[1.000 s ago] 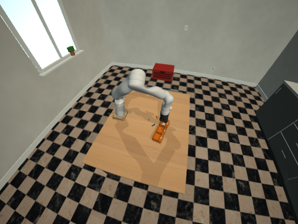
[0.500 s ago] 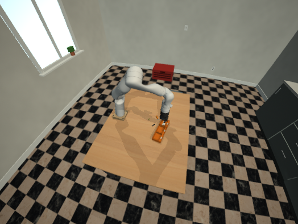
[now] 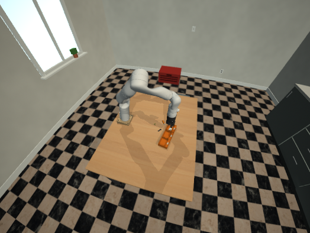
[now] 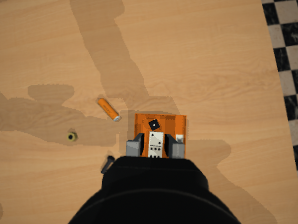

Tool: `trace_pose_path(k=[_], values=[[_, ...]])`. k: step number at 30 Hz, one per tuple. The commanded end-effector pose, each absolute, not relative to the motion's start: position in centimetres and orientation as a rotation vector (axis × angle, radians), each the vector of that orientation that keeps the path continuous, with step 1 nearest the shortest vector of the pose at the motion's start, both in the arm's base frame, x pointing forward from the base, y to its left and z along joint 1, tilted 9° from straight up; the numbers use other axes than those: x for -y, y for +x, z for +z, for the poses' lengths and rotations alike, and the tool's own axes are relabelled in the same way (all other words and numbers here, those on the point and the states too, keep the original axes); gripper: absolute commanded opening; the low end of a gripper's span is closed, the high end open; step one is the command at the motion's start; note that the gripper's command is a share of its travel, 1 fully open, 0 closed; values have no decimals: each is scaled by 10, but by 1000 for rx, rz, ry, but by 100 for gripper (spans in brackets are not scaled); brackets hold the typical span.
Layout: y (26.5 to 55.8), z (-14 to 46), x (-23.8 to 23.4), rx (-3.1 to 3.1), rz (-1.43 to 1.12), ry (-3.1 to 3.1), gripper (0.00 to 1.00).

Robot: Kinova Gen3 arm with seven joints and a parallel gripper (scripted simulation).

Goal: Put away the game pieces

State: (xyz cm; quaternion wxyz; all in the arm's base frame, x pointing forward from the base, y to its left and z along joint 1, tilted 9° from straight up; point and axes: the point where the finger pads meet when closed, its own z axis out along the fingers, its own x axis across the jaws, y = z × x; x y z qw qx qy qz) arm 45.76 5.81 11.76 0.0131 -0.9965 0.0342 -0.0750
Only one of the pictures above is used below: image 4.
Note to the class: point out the white domino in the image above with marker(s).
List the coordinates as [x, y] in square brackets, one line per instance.
[155, 144]

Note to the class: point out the orange rack of three bins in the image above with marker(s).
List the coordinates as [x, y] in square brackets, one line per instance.
[175, 125]

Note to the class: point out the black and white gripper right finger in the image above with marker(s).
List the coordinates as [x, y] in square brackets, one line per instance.
[173, 149]

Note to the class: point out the orange battery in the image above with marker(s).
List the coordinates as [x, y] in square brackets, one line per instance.
[108, 109]

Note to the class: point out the dark grey bolt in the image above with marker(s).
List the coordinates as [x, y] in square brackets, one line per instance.
[110, 159]

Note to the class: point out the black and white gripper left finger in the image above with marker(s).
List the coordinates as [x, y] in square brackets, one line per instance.
[135, 147]

